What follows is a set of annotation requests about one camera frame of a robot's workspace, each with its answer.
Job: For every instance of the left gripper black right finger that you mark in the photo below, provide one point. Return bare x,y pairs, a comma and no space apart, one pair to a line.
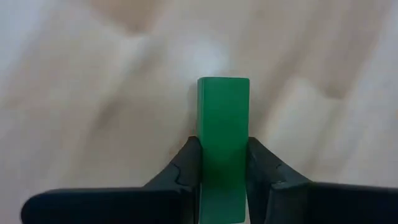
311,205

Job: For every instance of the green wooden block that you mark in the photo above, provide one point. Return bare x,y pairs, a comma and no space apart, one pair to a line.
223,118

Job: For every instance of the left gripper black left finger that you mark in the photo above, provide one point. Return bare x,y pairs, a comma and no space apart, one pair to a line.
109,205

